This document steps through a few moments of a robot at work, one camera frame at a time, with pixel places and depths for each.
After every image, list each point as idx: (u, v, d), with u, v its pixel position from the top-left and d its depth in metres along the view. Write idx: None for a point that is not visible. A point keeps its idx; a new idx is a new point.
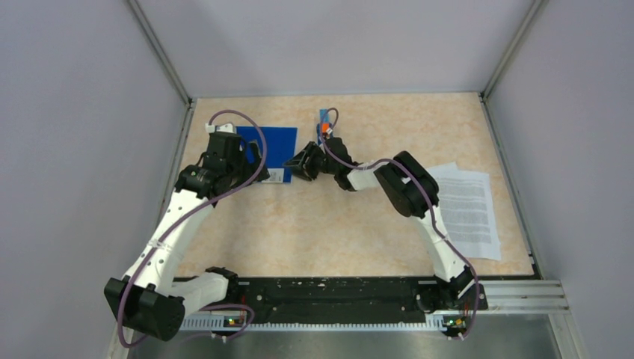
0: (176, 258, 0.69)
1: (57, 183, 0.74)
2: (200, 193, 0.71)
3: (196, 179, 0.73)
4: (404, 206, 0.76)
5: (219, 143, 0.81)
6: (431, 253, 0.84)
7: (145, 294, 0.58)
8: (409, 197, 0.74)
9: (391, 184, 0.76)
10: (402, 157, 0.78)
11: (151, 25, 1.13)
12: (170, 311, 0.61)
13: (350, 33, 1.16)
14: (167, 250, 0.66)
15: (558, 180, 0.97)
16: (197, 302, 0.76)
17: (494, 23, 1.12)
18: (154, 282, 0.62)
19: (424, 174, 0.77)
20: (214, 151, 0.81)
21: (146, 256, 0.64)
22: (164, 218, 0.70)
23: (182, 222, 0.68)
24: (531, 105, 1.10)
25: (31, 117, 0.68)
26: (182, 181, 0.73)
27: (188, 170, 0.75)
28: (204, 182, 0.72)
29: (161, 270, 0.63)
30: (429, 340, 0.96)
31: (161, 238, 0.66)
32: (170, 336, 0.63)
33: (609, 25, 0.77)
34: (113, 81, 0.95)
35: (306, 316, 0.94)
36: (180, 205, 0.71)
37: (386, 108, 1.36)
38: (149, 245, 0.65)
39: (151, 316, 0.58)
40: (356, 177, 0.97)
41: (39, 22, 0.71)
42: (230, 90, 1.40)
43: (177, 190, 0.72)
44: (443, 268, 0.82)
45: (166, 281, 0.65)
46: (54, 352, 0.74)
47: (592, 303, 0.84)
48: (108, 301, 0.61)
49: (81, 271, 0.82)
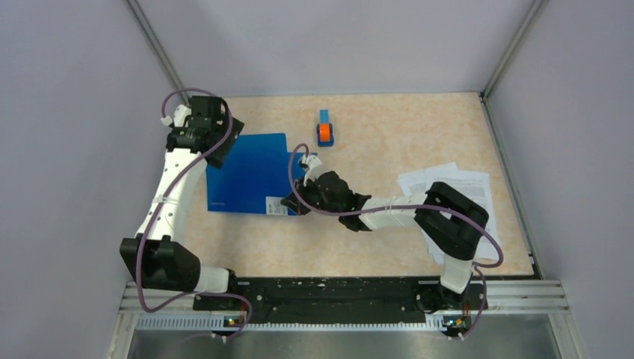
0: (183, 212, 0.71)
1: (57, 184, 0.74)
2: (194, 149, 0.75)
3: (186, 137, 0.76)
4: (457, 248, 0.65)
5: (202, 102, 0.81)
6: (448, 266, 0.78)
7: (161, 245, 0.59)
8: (464, 236, 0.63)
9: (438, 227, 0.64)
10: (439, 190, 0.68)
11: (151, 25, 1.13)
12: (185, 260, 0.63)
13: (351, 34, 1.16)
14: (174, 203, 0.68)
15: (558, 181, 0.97)
16: (202, 286, 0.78)
17: (494, 24, 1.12)
18: (168, 232, 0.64)
19: (471, 205, 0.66)
20: (199, 111, 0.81)
21: (155, 212, 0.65)
22: (164, 177, 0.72)
23: (183, 176, 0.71)
24: (530, 105, 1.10)
25: (32, 117, 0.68)
26: (173, 141, 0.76)
27: (176, 131, 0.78)
28: (195, 139, 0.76)
29: (172, 222, 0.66)
30: (430, 341, 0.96)
31: (167, 194, 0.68)
32: (184, 284, 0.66)
33: (609, 25, 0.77)
34: (112, 81, 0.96)
35: (306, 315, 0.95)
36: (176, 162, 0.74)
37: (386, 108, 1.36)
38: (155, 202, 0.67)
39: (173, 265, 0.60)
40: (372, 218, 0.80)
41: (39, 21, 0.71)
42: (230, 90, 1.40)
43: (170, 149, 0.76)
44: (459, 282, 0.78)
45: (178, 233, 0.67)
46: (53, 353, 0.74)
47: (593, 304, 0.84)
48: (123, 259, 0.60)
49: (80, 271, 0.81)
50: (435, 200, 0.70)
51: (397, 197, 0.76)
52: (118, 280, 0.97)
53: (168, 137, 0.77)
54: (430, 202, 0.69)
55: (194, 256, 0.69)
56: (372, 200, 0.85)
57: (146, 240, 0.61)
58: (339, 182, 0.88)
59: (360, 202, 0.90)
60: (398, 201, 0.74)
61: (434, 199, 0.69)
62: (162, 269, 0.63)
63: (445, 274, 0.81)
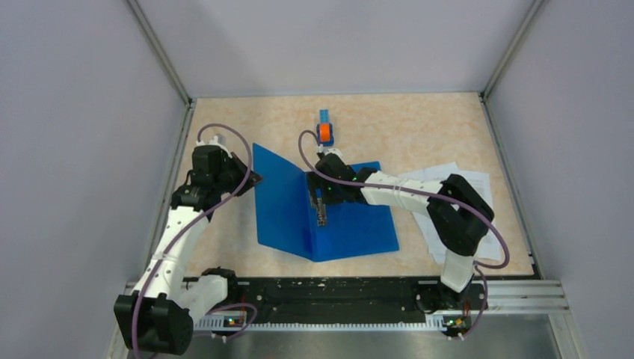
0: (182, 269, 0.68)
1: (57, 184, 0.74)
2: (197, 206, 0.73)
3: (191, 195, 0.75)
4: (460, 243, 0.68)
5: (202, 159, 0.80)
6: (449, 263, 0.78)
7: (157, 303, 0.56)
8: (469, 233, 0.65)
9: (447, 220, 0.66)
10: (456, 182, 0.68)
11: (150, 24, 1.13)
12: (182, 320, 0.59)
13: (351, 32, 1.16)
14: (173, 260, 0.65)
15: (559, 181, 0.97)
16: (200, 312, 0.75)
17: (494, 23, 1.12)
18: (164, 291, 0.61)
19: (481, 205, 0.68)
20: (199, 168, 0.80)
21: (153, 269, 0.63)
22: (164, 234, 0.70)
23: (185, 232, 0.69)
24: (531, 105, 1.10)
25: (31, 116, 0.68)
26: (178, 199, 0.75)
27: (181, 188, 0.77)
28: (199, 197, 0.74)
29: (169, 280, 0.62)
30: (429, 341, 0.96)
31: (167, 250, 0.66)
32: (184, 349, 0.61)
33: (610, 24, 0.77)
34: (112, 80, 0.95)
35: (306, 315, 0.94)
36: (179, 219, 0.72)
37: (386, 108, 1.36)
38: (154, 259, 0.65)
39: (165, 326, 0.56)
40: (377, 197, 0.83)
41: (39, 21, 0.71)
42: (229, 89, 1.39)
43: (174, 206, 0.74)
44: (459, 280, 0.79)
45: (176, 292, 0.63)
46: (52, 352, 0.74)
47: (594, 304, 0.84)
48: (117, 319, 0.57)
49: (78, 270, 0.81)
50: (448, 192, 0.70)
51: (407, 179, 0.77)
52: (119, 280, 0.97)
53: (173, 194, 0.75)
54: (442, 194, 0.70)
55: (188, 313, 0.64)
56: (377, 176, 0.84)
57: (142, 297, 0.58)
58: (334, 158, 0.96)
59: (365, 176, 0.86)
60: (408, 184, 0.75)
61: (447, 191, 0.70)
62: (154, 329, 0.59)
63: (445, 271, 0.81)
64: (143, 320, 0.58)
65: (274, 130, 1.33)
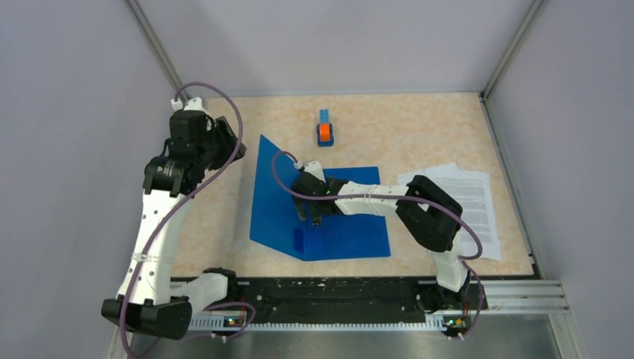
0: (167, 264, 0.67)
1: (57, 184, 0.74)
2: (173, 192, 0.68)
3: (166, 175, 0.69)
4: (434, 241, 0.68)
5: (181, 126, 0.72)
6: (438, 265, 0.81)
7: (145, 310, 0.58)
8: (439, 229, 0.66)
9: (415, 218, 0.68)
10: (421, 182, 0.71)
11: (150, 24, 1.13)
12: (175, 315, 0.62)
13: (350, 33, 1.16)
14: (155, 261, 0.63)
15: (558, 181, 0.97)
16: (199, 304, 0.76)
17: (493, 23, 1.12)
18: (151, 295, 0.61)
19: (449, 201, 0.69)
20: (179, 135, 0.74)
21: (135, 271, 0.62)
22: (143, 229, 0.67)
23: (162, 229, 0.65)
24: (531, 105, 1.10)
25: (31, 117, 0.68)
26: (152, 180, 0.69)
27: (154, 166, 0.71)
28: (176, 179, 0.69)
29: (154, 282, 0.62)
30: (429, 340, 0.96)
31: (146, 250, 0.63)
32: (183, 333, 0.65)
33: (609, 25, 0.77)
34: (112, 80, 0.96)
35: (306, 315, 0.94)
36: (155, 208, 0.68)
37: (386, 108, 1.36)
38: (134, 260, 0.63)
39: (157, 330, 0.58)
40: (351, 206, 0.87)
41: (39, 22, 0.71)
42: (230, 89, 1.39)
43: (148, 191, 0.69)
44: (454, 280, 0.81)
45: (164, 292, 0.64)
46: (52, 353, 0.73)
47: (593, 304, 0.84)
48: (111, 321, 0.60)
49: (78, 270, 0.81)
50: (416, 193, 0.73)
51: (377, 186, 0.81)
52: (118, 280, 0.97)
53: (146, 173, 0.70)
54: (410, 194, 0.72)
55: (186, 301, 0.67)
56: (348, 187, 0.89)
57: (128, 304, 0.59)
58: (306, 176, 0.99)
59: (336, 189, 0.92)
60: (377, 191, 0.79)
61: (415, 192, 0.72)
62: None
63: (439, 274, 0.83)
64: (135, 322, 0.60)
65: (274, 130, 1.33)
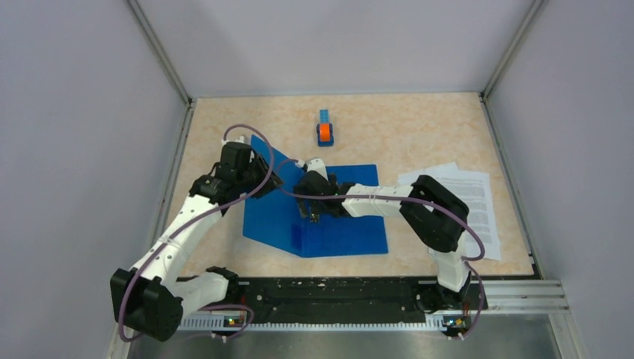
0: (183, 256, 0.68)
1: (57, 184, 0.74)
2: (212, 199, 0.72)
3: (210, 187, 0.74)
4: (439, 241, 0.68)
5: (230, 154, 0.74)
6: (440, 266, 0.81)
7: (150, 286, 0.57)
8: (443, 229, 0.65)
9: (419, 218, 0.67)
10: (425, 182, 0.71)
11: (150, 23, 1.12)
12: (171, 307, 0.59)
13: (351, 33, 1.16)
14: (177, 247, 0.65)
15: (559, 181, 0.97)
16: (196, 304, 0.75)
17: (494, 23, 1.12)
18: (161, 275, 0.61)
19: (454, 200, 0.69)
20: (226, 161, 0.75)
21: (155, 251, 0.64)
22: (176, 219, 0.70)
23: (194, 223, 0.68)
24: (531, 104, 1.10)
25: (31, 116, 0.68)
26: (197, 188, 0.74)
27: (202, 177, 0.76)
28: (217, 191, 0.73)
29: (169, 265, 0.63)
30: (429, 340, 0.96)
31: (173, 235, 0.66)
32: (168, 336, 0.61)
33: (611, 24, 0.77)
34: (113, 80, 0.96)
35: (306, 315, 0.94)
36: (192, 208, 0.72)
37: (386, 108, 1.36)
38: (159, 241, 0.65)
39: (152, 310, 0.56)
40: (358, 206, 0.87)
41: (39, 20, 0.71)
42: (230, 89, 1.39)
43: (191, 194, 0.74)
44: (455, 280, 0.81)
45: (171, 279, 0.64)
46: (52, 353, 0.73)
47: (594, 304, 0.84)
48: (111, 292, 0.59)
49: (78, 270, 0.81)
50: (420, 193, 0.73)
51: (381, 187, 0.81)
52: None
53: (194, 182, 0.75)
54: (414, 194, 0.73)
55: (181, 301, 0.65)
56: (355, 188, 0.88)
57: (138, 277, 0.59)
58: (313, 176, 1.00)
59: (343, 189, 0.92)
60: (383, 192, 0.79)
61: (419, 192, 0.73)
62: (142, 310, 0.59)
63: (441, 273, 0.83)
64: (134, 301, 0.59)
65: (274, 130, 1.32)
